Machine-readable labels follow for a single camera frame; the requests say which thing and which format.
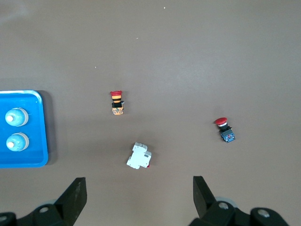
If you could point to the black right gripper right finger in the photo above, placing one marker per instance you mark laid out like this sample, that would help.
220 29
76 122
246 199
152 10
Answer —
204 202

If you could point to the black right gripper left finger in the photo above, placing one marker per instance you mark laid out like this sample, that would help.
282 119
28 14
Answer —
70 200

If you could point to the blue call bell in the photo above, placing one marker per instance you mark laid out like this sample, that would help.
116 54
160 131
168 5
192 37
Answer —
20 117
20 142

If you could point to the blue plastic tray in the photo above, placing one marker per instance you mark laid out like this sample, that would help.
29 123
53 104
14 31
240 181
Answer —
35 153

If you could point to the red mushroom push button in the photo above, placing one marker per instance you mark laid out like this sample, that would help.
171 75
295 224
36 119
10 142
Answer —
225 131

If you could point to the white circuit breaker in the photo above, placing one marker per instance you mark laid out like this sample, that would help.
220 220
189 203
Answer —
138 156

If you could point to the red yellow emergency stop button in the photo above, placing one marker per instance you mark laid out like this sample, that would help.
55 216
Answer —
116 103

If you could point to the brown table mat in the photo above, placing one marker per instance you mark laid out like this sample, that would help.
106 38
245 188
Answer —
164 58

